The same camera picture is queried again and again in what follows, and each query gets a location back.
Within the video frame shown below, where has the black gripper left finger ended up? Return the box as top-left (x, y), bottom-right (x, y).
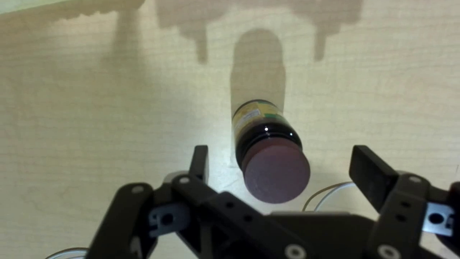
top-left (85, 143), bottom-right (308, 259)

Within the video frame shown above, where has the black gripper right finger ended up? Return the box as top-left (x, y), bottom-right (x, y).
top-left (348, 144), bottom-right (460, 259)

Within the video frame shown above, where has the dark red round lid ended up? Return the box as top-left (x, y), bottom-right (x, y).
top-left (242, 137), bottom-right (312, 206)

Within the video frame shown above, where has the small dark glass bottle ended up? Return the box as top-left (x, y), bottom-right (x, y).
top-left (230, 98), bottom-right (306, 167)

